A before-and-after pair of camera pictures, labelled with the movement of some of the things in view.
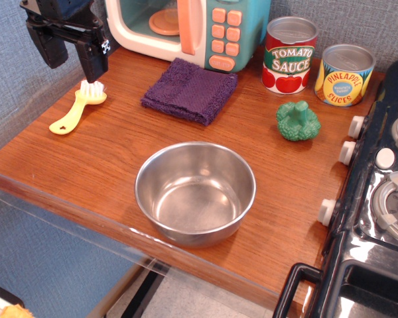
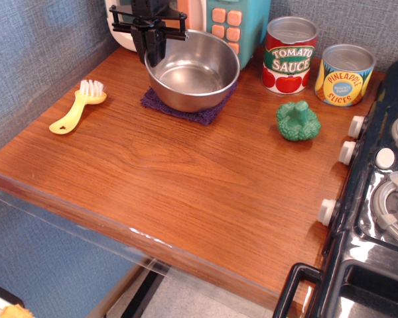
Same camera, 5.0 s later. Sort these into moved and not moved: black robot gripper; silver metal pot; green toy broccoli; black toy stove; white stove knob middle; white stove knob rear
Moved: silver metal pot; black robot gripper
Not moved: white stove knob middle; black toy stove; green toy broccoli; white stove knob rear
